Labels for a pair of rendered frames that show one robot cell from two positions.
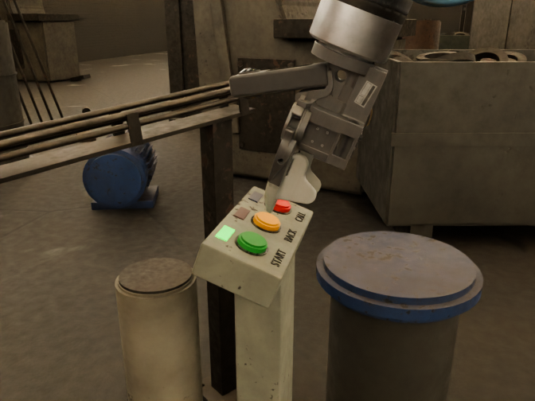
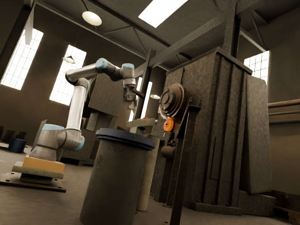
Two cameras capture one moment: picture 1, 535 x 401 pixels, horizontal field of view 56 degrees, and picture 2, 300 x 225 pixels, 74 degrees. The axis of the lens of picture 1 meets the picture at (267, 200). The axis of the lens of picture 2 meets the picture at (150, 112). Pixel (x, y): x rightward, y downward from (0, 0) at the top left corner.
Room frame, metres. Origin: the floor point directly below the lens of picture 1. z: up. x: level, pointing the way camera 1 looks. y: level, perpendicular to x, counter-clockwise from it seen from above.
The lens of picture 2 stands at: (1.75, -0.93, 0.30)
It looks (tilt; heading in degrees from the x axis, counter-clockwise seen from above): 15 degrees up; 137
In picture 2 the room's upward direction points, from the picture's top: 12 degrees clockwise
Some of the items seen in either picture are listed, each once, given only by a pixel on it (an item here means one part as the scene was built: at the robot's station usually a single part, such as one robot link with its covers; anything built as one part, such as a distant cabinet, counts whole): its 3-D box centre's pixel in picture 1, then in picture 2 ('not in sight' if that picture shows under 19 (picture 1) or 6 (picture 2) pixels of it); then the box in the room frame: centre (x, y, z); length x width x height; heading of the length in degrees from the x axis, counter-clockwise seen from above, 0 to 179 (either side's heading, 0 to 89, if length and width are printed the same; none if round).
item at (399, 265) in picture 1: (388, 351); (117, 176); (0.90, -0.26, 0.21); 0.32 x 0.32 x 0.43
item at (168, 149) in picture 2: not in sight; (167, 173); (0.48, 0.67, 0.27); 0.22 x 0.13 x 0.53; 166
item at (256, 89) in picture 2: not in sight; (233, 142); (0.52, 2.03, 0.89); 1.04 x 0.95 x 1.78; 76
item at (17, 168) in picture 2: not in sight; (39, 169); (0.08, -0.35, 0.10); 0.32 x 0.32 x 0.04; 74
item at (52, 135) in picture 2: not in sight; (52, 135); (0.08, -0.34, 0.37); 0.17 x 0.15 x 0.18; 94
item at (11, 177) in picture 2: not in sight; (35, 177); (0.08, -0.35, 0.04); 0.40 x 0.40 x 0.08; 74
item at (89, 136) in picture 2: not in sight; (64, 142); (-2.64, 0.90, 0.39); 1.03 x 0.83 x 0.79; 80
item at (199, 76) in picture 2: not in sight; (194, 129); (0.30, 1.30, 0.88); 1.08 x 0.73 x 1.76; 166
